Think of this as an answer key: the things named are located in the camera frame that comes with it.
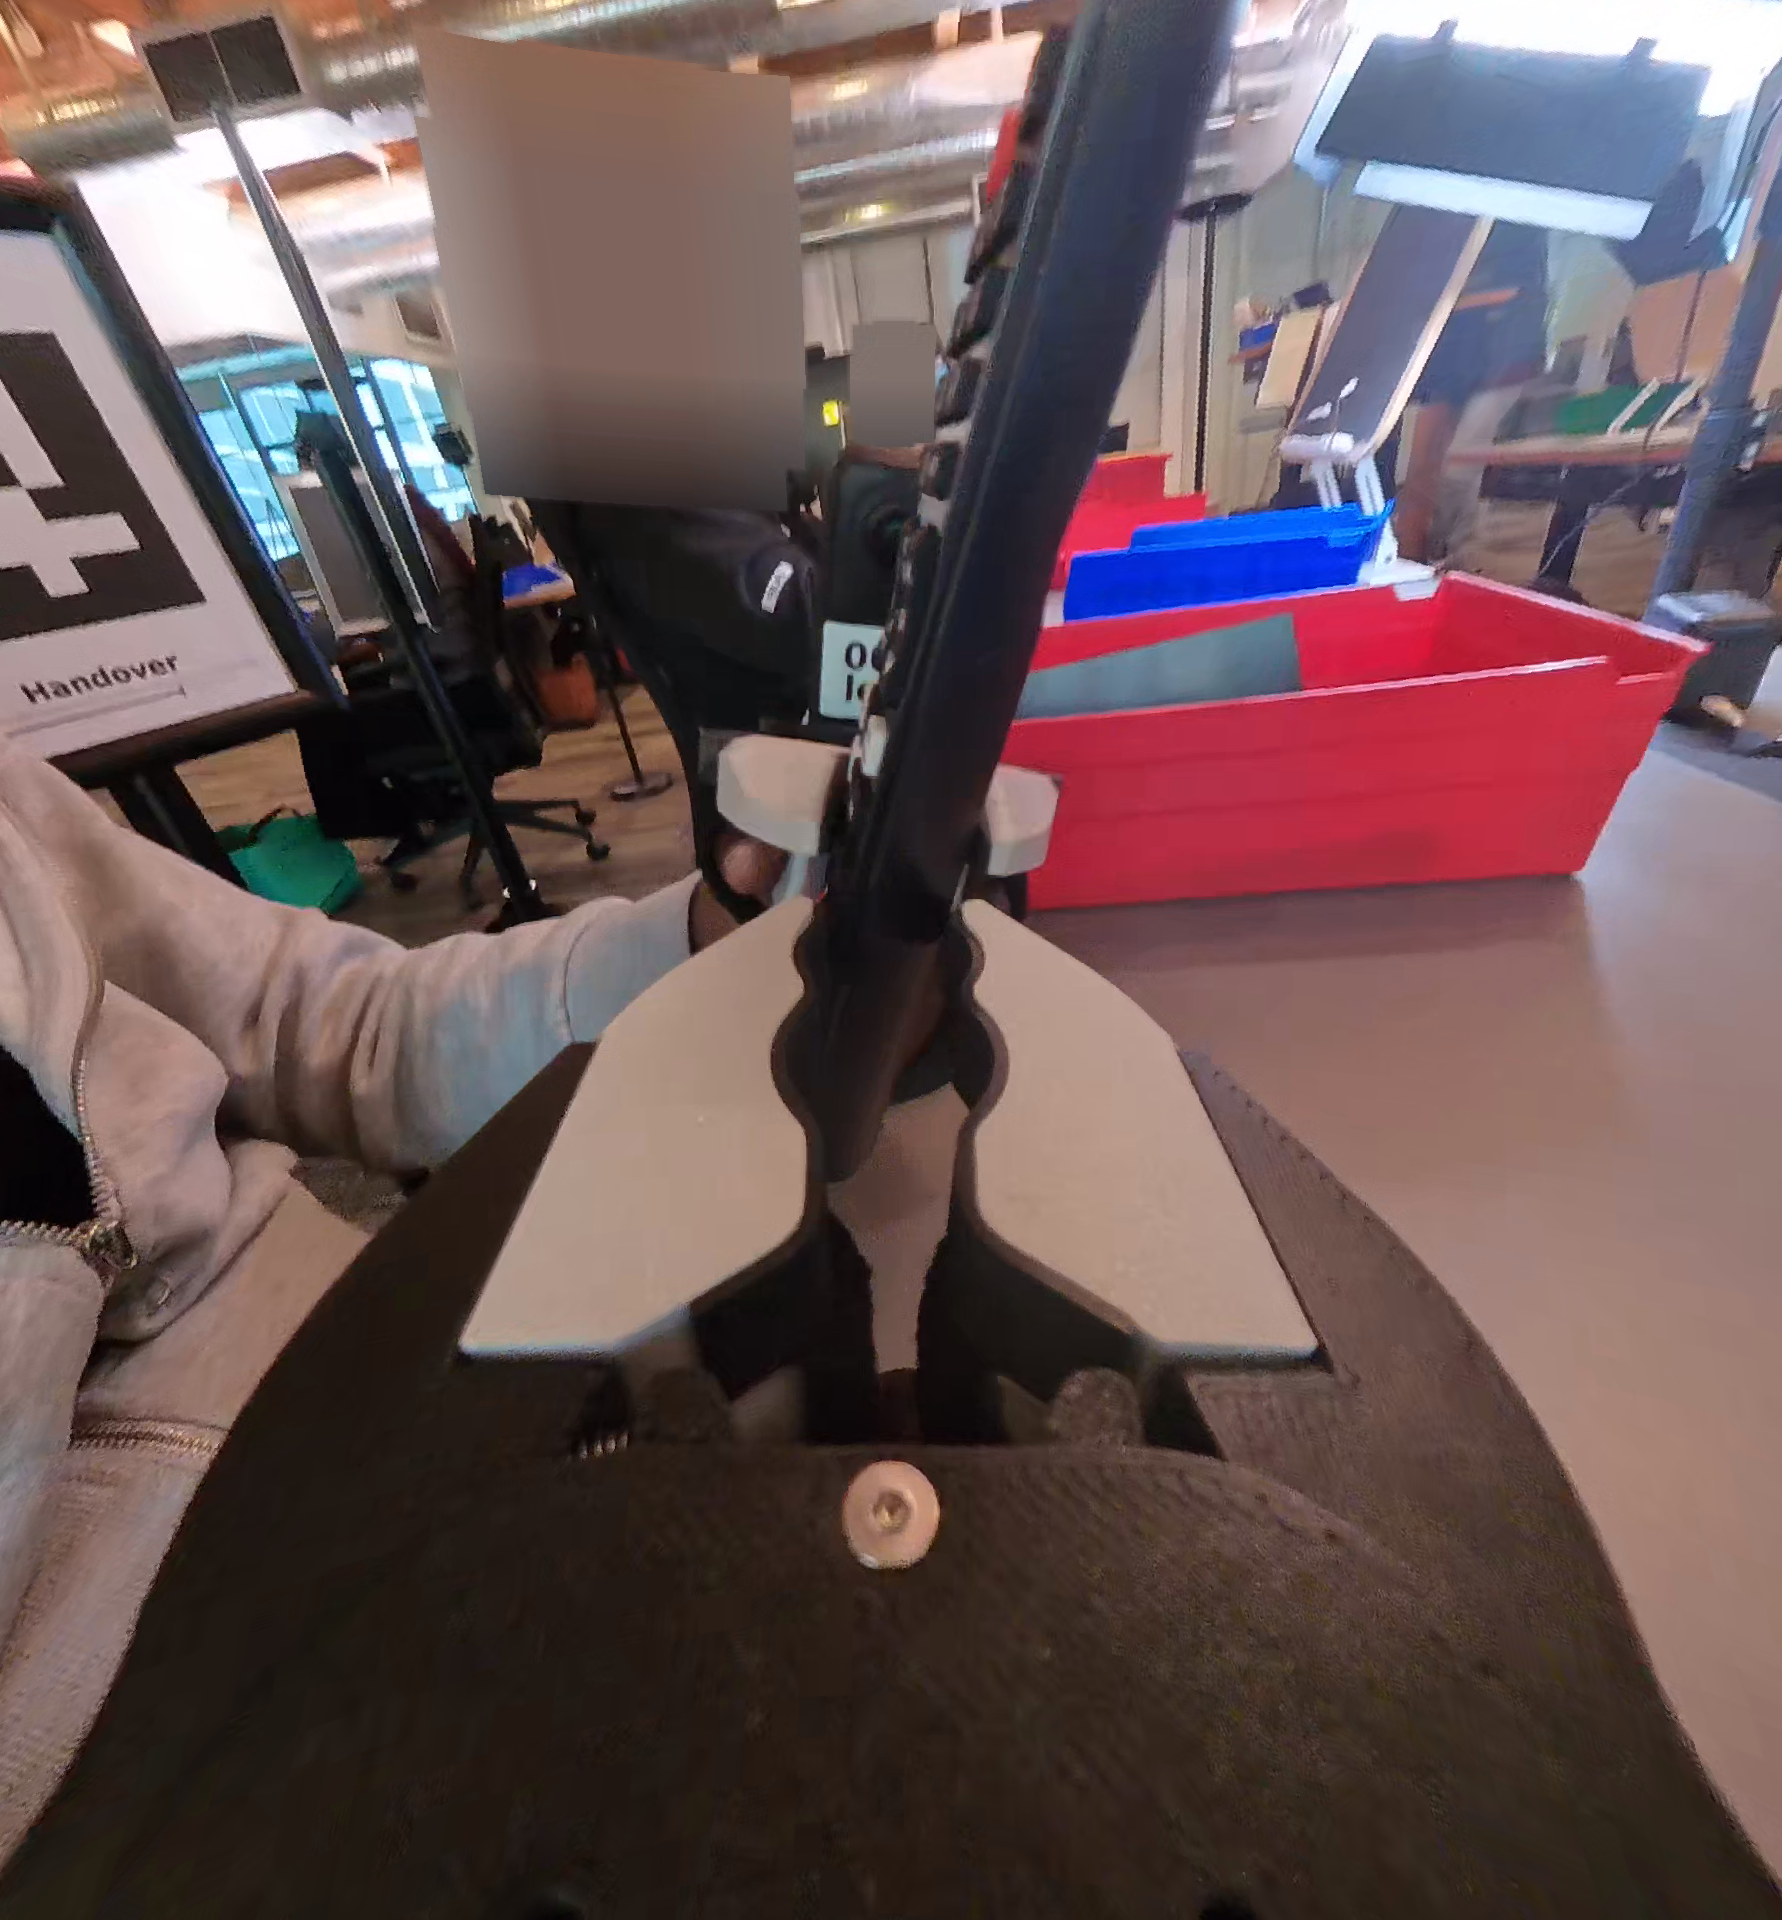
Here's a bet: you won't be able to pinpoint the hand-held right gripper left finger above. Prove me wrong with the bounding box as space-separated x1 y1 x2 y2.
458 903 832 1362

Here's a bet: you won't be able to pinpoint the glowing light panel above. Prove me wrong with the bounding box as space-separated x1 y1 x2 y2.
1293 21 1722 244

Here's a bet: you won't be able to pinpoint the black light stand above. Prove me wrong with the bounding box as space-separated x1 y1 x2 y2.
1638 17 1782 725

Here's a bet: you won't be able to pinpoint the black pole with disc top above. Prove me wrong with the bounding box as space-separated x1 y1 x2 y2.
1186 193 1258 485

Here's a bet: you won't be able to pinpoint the tan slanted boards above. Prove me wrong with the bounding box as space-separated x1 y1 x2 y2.
1252 302 1336 411

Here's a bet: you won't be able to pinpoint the dark blue bin stack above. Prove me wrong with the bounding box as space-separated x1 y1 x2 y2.
1059 501 1398 624

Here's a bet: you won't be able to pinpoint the green bag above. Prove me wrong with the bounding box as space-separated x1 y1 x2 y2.
220 809 369 918

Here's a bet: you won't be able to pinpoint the black tilted board white frame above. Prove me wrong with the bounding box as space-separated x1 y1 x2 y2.
1286 202 1500 454

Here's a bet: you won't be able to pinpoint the black remote control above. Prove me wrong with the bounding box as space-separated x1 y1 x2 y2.
810 0 1237 1181

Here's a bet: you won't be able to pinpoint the person's left forearm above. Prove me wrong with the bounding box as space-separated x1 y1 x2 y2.
216 867 704 1175

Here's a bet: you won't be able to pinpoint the framed black white marker poster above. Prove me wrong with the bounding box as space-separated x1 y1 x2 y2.
0 174 350 784

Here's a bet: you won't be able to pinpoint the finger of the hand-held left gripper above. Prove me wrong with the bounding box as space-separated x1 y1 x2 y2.
963 763 1062 882
712 734 852 912

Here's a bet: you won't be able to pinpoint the black office chair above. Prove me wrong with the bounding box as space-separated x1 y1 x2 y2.
296 523 611 905

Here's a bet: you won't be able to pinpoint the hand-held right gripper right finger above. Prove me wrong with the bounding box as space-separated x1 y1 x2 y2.
952 898 1320 1362

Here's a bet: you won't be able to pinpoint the person's left hand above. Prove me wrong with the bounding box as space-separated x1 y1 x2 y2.
685 829 789 953

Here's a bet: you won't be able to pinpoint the wooden workbench green boards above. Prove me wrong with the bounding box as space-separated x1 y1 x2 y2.
1447 374 1782 603

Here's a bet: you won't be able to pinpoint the red plastic bin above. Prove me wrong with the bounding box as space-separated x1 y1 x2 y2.
1015 570 1711 739
1004 657 1656 912

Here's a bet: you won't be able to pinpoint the distant red bin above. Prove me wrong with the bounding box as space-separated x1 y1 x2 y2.
1052 451 1213 589

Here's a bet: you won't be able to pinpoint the black tripod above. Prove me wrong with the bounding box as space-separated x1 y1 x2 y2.
213 113 567 934

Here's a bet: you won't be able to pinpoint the white stand frame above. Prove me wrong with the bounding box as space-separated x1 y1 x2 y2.
1275 431 1434 589

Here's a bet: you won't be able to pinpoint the person's grey hoodie torso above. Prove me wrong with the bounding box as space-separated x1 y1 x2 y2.
0 702 390 1883

